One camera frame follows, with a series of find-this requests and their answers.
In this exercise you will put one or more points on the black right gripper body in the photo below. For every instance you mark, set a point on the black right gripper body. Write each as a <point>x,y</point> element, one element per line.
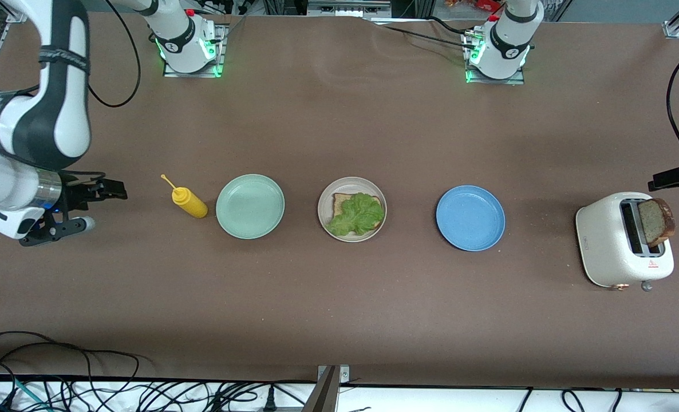
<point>77,194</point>

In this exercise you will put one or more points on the brown bread slice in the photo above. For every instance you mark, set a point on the brown bread slice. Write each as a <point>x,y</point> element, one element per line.
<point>339,201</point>
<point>654,223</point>

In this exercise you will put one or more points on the green lettuce leaf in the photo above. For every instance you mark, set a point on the green lettuce leaf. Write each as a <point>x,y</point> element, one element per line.
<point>356,214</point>

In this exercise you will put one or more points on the mint green plate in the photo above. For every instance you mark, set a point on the mint green plate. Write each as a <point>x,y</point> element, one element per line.
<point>250,206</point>

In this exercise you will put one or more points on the blue plate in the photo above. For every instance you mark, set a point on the blue plate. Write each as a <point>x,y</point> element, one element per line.
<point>470,217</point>

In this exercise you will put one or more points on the beige plate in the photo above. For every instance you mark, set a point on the beige plate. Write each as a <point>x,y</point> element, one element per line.
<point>322,209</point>

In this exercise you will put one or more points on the yellow squeeze bottle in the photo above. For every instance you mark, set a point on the yellow squeeze bottle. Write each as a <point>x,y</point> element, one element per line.
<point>190,203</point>

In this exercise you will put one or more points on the white toaster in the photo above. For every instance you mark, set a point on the white toaster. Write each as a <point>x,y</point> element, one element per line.
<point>603,240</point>

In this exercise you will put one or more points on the black power plug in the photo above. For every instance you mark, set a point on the black power plug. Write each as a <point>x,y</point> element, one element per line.
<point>269,399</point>

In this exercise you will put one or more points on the red snack packet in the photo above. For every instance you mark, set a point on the red snack packet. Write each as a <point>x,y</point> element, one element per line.
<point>477,4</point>

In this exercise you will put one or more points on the grey metal equipment box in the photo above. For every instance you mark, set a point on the grey metal equipment box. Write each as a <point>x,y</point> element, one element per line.
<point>348,8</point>

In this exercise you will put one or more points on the grey metal bracket post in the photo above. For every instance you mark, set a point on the grey metal bracket post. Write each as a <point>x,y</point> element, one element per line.
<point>323,395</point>

